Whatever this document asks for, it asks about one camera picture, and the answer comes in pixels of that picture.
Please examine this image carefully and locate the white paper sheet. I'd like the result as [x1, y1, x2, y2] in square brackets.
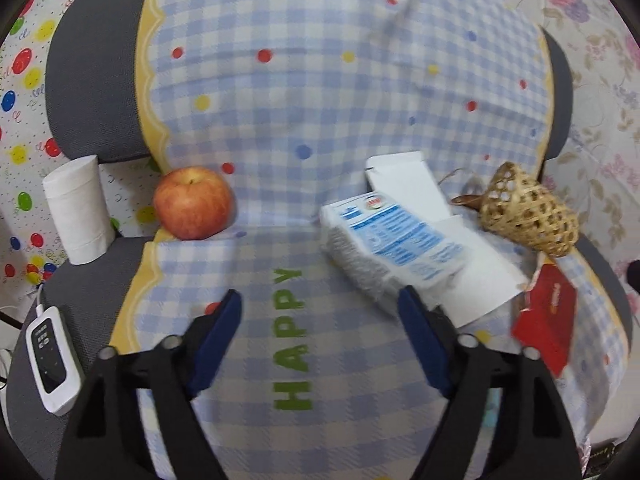
[435, 214, 531, 328]

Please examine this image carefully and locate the balloon print plastic sheet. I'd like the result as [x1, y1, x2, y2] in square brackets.
[0, 0, 166, 311]

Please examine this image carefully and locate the white tissue pack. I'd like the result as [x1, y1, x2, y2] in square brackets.
[319, 191, 468, 317]

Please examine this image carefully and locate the white toilet paper roll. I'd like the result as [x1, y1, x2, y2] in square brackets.
[41, 155, 117, 266]

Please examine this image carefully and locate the floral print sheet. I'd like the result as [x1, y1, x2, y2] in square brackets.
[425, 0, 640, 321]

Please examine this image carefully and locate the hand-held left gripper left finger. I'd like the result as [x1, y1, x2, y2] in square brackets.
[54, 288, 244, 480]

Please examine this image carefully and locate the woven bamboo basket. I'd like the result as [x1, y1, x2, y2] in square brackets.
[479, 161, 580, 258]

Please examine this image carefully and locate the white cardboard box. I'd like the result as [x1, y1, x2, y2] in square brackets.
[364, 151, 453, 223]

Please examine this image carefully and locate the white controller device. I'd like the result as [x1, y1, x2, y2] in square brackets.
[25, 306, 85, 417]

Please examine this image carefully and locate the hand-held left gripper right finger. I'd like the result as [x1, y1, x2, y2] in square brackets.
[397, 285, 583, 480]

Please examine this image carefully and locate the blue checkered dotted cloth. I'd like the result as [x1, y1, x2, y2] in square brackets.
[107, 0, 631, 480]

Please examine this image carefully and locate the red apple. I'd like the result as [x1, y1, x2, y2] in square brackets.
[153, 166, 236, 241]

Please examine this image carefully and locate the red paper packet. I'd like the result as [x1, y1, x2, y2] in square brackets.
[511, 262, 578, 380]

